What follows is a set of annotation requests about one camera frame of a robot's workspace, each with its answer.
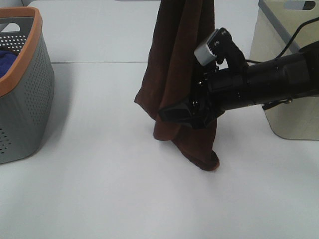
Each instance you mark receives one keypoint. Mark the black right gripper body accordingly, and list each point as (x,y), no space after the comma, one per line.
(204,109)

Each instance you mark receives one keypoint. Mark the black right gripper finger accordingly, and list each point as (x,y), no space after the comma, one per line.
(181,112)

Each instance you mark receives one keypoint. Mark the dark brown towel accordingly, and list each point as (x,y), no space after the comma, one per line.
(172,67)

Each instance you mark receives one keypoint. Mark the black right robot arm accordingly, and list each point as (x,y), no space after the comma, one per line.
(270,83)

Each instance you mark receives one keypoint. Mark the beige basket with grey rim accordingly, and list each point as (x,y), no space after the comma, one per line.
(277,21)

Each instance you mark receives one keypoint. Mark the grey basket with orange rim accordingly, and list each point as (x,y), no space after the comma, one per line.
(27,89)

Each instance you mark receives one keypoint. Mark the blue cloth in basket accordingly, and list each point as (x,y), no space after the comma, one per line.
(7,58)

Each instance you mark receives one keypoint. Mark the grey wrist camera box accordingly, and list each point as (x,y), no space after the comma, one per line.
(211,49)

